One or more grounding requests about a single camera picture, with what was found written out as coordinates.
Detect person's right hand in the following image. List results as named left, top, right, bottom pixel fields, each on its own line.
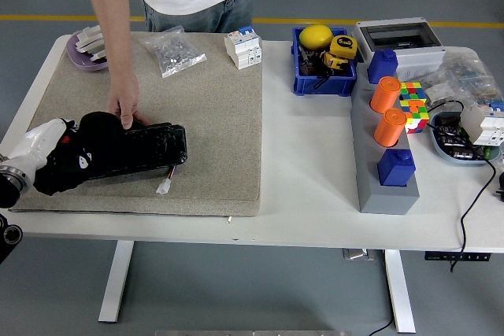
left=105, top=72, right=152, bottom=131

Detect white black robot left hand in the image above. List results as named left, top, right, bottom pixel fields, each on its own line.
left=6, top=117, right=78, bottom=174

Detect black rag with white print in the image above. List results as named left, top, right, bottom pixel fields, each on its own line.
left=32, top=111, right=127, bottom=196

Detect black panel with wire connector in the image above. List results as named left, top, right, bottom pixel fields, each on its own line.
left=80, top=121, right=188, bottom=196

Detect black table control panel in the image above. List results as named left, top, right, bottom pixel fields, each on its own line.
left=424, top=251, right=491, bottom=262

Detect purple plastic tray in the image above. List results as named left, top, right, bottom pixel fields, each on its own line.
left=65, top=31, right=109, bottom=72

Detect clear bag of screws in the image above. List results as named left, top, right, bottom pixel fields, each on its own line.
left=139, top=24, right=208, bottom=79

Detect grey-brown mat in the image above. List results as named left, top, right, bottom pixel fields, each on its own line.
left=8, top=31, right=264, bottom=218

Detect white table leg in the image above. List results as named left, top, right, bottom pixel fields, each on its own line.
left=97, top=240, right=135, bottom=323
left=384, top=249, right=417, bottom=334

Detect dark tools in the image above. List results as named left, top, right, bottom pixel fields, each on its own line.
left=297, top=44, right=328, bottom=77

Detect blue plastic bin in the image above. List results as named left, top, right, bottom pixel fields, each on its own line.
left=291, top=26, right=358, bottom=97

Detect yellow ball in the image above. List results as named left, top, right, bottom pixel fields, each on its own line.
left=298, top=24, right=334, bottom=50

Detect small yellow black tool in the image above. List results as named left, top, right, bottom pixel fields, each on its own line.
left=319, top=51, right=350, bottom=76

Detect yellow black tape measure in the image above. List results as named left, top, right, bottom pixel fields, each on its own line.
left=328, top=35, right=358, bottom=62

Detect blue block with knob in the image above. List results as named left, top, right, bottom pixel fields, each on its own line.
left=376, top=148, right=417, bottom=187
left=366, top=47, right=398, bottom=84

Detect orange cylinder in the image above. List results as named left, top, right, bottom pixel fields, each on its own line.
left=372, top=108, right=409, bottom=147
left=369, top=76, right=402, bottom=114

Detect grey block holder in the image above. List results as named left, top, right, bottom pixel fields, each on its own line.
left=349, top=74, right=421, bottom=216

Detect colourful puzzle cube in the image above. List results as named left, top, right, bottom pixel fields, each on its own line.
left=398, top=81, right=430, bottom=135

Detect white grey distribution box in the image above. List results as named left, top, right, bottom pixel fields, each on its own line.
left=350, top=17, right=447, bottom=77

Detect clear bag of white parts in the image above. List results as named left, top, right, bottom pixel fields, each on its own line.
left=397, top=65, right=460, bottom=111

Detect light blue tray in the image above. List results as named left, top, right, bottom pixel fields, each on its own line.
left=428, top=111, right=501, bottom=167

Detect black electronic components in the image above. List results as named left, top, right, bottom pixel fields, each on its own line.
left=435, top=114, right=490, bottom=161

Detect clear bag of blue parts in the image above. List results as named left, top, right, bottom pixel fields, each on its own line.
left=440, top=47, right=504, bottom=105

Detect white breaker with blue switches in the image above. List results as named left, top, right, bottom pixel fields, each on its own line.
left=459, top=98, right=504, bottom=146

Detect white circuit breaker blue switch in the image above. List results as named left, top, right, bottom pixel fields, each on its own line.
left=224, top=24, right=263, bottom=71

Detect metal bracket under table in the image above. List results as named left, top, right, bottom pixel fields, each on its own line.
left=341, top=248, right=376, bottom=261

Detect black floor cable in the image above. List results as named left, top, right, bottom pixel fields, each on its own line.
left=368, top=314, right=396, bottom=336

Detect black power cable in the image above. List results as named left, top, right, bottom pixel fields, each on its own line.
left=426, top=99, right=498, bottom=273

